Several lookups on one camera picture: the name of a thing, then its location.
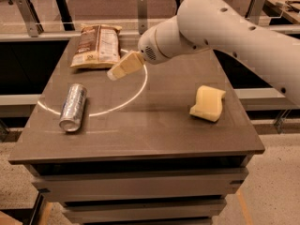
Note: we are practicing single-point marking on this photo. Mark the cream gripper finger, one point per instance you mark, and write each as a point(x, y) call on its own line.
point(129, 63)

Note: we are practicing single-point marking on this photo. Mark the brown chip bag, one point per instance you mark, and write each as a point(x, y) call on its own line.
point(98, 47)

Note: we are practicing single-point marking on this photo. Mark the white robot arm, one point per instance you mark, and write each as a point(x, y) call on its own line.
point(201, 24)

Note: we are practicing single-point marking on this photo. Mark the silver drink can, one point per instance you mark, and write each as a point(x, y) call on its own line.
point(72, 111)

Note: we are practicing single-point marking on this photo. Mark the yellow sponge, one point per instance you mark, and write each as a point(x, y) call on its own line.
point(208, 103)

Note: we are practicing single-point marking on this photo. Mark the grey table with drawers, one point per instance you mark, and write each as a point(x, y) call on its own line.
point(139, 157)

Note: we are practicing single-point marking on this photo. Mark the clear acrylic barrier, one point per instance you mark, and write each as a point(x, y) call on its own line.
point(126, 24)

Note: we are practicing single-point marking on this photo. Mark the middle metal bracket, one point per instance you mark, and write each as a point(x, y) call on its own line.
point(142, 15)

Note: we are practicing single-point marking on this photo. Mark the metal bracket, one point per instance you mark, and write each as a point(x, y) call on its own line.
point(142, 15)
point(255, 10)
point(28, 17)

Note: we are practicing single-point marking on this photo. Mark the left metal bracket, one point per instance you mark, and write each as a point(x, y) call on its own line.
point(28, 17)

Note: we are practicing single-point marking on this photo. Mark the right metal bracket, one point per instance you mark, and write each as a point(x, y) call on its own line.
point(255, 10)

